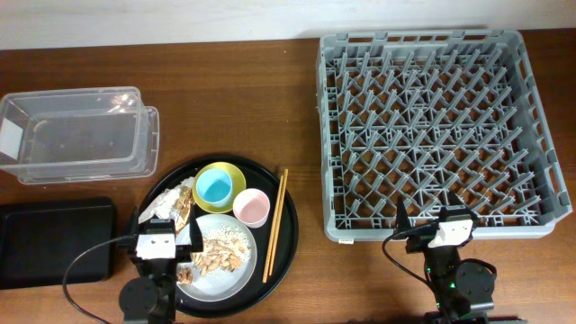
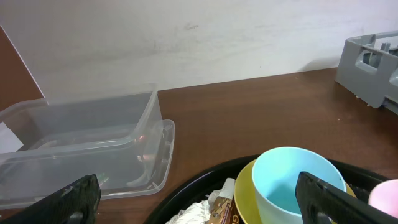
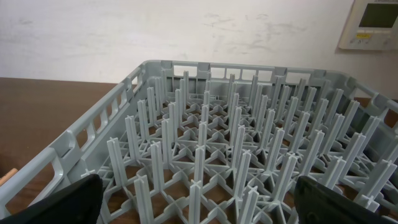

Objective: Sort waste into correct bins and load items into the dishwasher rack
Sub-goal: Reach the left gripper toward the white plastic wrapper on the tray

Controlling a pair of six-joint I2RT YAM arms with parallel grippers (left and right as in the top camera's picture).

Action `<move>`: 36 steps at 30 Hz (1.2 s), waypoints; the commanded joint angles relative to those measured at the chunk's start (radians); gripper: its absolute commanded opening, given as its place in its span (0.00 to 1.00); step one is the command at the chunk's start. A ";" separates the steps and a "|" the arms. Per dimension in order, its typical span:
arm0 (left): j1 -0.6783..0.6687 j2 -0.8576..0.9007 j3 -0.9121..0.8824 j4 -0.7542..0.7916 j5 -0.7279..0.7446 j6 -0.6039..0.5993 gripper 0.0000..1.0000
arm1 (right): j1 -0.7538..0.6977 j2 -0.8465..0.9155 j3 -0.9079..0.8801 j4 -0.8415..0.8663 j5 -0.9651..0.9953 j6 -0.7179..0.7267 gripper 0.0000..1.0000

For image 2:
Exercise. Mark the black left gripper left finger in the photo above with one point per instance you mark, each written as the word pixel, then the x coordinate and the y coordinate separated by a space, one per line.
pixel 75 203

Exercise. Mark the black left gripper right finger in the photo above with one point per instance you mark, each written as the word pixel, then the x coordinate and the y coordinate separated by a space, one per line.
pixel 320 202

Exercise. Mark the light blue cup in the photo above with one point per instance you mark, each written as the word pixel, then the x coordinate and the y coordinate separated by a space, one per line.
pixel 275 174

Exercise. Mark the pink cup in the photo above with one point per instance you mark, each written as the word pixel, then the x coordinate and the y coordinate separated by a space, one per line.
pixel 384 197

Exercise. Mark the yellow bowl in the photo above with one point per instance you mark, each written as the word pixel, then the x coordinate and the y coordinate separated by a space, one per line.
pixel 245 198

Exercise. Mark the gold snack wrapper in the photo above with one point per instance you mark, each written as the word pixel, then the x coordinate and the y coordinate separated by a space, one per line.
pixel 224 211

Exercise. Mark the white napkin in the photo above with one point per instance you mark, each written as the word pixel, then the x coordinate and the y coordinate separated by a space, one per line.
pixel 199 213

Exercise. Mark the clear plastic waste bin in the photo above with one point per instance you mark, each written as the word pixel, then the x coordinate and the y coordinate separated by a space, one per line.
pixel 119 135

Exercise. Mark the grey dishwasher rack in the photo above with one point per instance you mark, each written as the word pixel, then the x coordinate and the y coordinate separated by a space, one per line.
pixel 370 72

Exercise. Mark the round black tray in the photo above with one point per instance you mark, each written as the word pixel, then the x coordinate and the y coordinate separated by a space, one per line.
pixel 361 180

